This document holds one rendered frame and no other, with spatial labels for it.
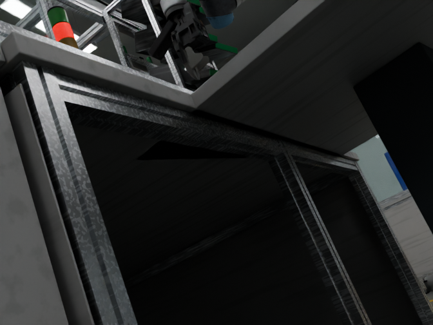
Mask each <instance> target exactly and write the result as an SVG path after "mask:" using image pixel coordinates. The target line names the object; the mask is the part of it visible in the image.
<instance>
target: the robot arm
mask: <svg viewBox="0 0 433 325"><path fill-rule="evenodd" d="M244 1H245V0H199V2H200V4H201V6H202V8H203V10H204V12H205V14H206V18H208V20H209V22H210V24H211V26H212V27H213V28H214V29H221V28H225V27H227V26H228V25H230V24H231V23H232V22H233V20H234V15H233V13H232V11H233V10H234V9H235V8H237V7H238V6H239V5H241V4H242V3H243V2H244ZM159 2H160V5H161V7H162V11H163V13H164V15H165V17H166V19H167V23H166V25H165V27H164V28H163V29H162V31H161V33H160V34H159V36H158V37H157V38H156V40H155V42H154V43H153V45H152V46H151V48H150V49H149V51H148V54H149V55H150V56H152V57H153V58H156V59H158V60H162V58H163V57H164V56H165V54H166V52H167V51H168V50H169V48H170V46H171V45H172V44H174V47H175V51H176V53H177V55H178V57H179V58H180V60H181V62H182V64H183V65H184V66H185V68H186V70H187V71H188V72H189V74H190V76H192V78H194V79H195V80H197V81H199V80H200V71H201V69H203V67H205V65H207V64H208V62H209V57H208V56H203V55H202V53H199V52H198V51H197V50H196V49H197V48H199V49H201V48H202V47H204V46H205V45H206V44H207V43H208V42H210V41H211V40H210V38H209V35H208V32H207V30H206V27H205V25H204V24H203V23H201V22H202V21H201V20H199V19H198V18H197V15H196V13H195V11H196V10H197V9H196V7H195V5H192V4H191V3H190V2H187V0H159Z"/></svg>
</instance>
